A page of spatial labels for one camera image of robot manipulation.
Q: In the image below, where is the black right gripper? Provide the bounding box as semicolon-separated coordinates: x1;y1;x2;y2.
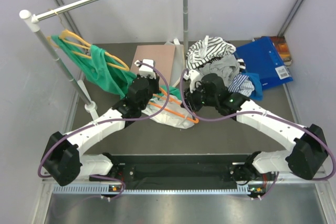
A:
181;83;218;113

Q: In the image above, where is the orange clothes hanger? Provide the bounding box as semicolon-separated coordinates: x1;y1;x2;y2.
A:
148;87;200;125

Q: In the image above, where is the white tank top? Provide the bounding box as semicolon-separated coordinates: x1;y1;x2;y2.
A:
143;92;196;130

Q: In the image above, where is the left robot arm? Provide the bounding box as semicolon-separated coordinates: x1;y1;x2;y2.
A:
41;75;160;186

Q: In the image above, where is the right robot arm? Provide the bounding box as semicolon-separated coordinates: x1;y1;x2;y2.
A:
181;69;329;180

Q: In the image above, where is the green tank top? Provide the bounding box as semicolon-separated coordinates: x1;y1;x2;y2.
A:
50;35;182;101

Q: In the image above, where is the yellow clothes hanger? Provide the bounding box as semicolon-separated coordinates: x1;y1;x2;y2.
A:
46;10;131;72

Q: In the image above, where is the grey shirt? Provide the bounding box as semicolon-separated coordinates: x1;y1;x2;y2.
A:
198;55;240;87

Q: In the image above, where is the blue striped shirt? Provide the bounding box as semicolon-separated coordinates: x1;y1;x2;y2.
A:
228;74;255;97

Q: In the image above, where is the striped black white shirt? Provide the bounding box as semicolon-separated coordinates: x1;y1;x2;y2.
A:
186;36;236;69

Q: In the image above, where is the blue cloth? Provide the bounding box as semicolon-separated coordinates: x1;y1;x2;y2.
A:
244;72;264;101

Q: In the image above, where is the blue folder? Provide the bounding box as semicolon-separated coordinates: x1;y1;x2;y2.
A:
234;37;293;90

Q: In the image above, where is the silver clothes rack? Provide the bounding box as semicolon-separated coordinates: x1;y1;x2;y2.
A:
18;0;190;120

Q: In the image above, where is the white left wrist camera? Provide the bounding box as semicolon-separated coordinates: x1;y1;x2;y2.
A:
134;59;159;80

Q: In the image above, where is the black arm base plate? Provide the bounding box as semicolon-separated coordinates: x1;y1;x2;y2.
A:
89;154;276;184

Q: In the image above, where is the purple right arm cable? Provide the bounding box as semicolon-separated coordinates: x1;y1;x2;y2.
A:
180;68;336;200

